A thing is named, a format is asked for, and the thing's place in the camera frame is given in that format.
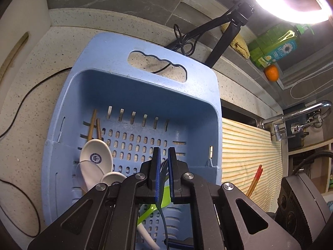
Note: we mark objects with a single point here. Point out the wooden chopstick red tip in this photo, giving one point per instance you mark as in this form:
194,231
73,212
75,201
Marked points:
256,184
92,125
99,132
253,182

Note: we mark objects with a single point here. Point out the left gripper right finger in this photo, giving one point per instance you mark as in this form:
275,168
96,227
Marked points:
179,193

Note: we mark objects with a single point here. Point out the blue plastic drain basket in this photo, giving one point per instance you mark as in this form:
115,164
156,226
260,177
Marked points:
146,96

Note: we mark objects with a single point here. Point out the striped yellow dish cloth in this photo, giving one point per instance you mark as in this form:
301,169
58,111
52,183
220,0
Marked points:
244,149

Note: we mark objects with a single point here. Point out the green dish soap bottle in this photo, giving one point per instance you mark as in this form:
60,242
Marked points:
276,43

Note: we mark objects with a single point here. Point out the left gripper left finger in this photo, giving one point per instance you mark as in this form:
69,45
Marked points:
152,182

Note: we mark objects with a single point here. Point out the white cutting board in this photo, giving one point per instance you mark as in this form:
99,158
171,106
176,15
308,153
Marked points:
23,24

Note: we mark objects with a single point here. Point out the orange fruit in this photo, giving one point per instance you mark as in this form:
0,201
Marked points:
271,72

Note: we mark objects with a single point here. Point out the yellow sponge cloth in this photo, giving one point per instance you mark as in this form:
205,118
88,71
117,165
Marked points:
240,46

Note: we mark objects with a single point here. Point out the green plastic spoon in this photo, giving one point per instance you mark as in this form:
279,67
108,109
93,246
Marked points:
152,207

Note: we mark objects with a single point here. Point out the white ceramic spoon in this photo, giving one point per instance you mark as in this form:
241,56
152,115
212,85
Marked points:
95,161
115,182

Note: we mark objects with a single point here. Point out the white ring light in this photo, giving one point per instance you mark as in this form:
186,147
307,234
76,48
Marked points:
298,11

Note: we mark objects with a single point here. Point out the chrome kitchen faucet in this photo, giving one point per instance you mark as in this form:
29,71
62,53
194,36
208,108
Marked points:
288,125

